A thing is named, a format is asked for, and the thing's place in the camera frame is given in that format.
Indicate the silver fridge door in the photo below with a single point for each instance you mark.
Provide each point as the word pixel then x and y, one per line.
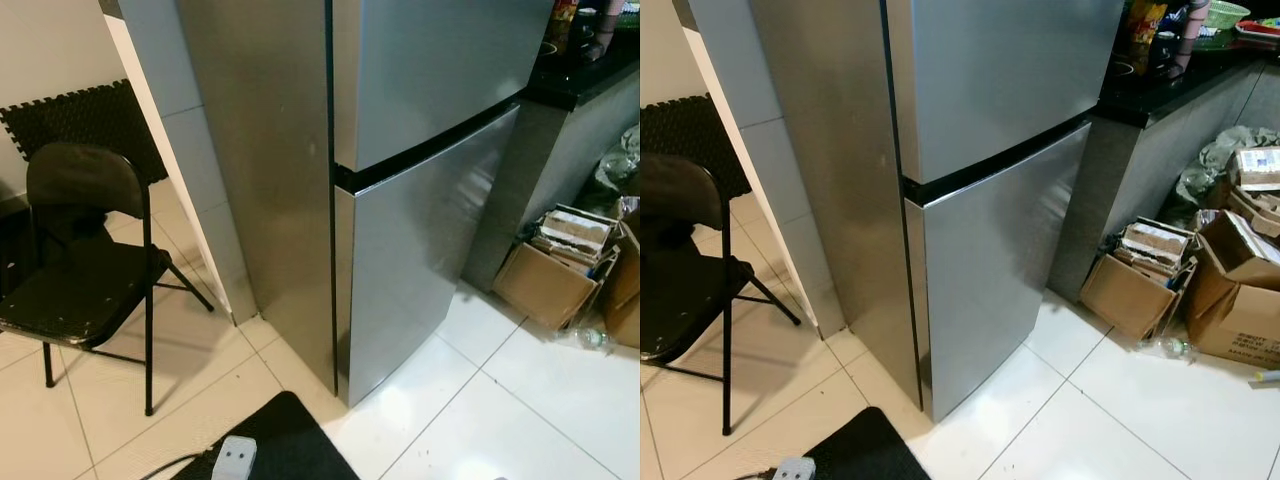
pixel 990 280
pixel 420 260

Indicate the silver fridge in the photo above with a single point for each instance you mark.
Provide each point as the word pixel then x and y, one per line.
pixel 830 150
pixel 260 150

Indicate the black folding chair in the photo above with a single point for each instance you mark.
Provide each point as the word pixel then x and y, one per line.
pixel 690 290
pixel 80 290

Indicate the grey green plastic bag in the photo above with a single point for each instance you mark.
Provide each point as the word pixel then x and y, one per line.
pixel 620 165
pixel 1210 165

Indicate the small open cardboard box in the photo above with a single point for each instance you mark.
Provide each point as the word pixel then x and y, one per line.
pixel 540 290
pixel 1125 298

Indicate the clear plastic bottle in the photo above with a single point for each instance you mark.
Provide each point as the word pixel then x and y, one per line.
pixel 590 340
pixel 1170 348

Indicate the grey kitchen counter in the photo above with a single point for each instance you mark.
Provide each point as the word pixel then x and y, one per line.
pixel 560 160
pixel 1150 160

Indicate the black foam puzzle mat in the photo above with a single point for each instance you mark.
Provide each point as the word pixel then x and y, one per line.
pixel 100 120
pixel 700 130

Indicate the pink drink tumbler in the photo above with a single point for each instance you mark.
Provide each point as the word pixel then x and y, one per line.
pixel 1190 45
pixel 607 35

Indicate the orange snack bag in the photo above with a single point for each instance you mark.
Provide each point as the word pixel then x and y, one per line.
pixel 1145 30
pixel 562 25

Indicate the cardboard box white label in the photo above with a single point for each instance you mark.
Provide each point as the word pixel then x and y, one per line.
pixel 1258 170

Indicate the green plastic basket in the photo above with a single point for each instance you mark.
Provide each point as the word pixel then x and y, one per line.
pixel 1228 15

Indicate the red tray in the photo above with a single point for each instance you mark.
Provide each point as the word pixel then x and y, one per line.
pixel 1260 29

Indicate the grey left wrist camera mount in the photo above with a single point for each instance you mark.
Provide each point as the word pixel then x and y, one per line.
pixel 795 470
pixel 235 460

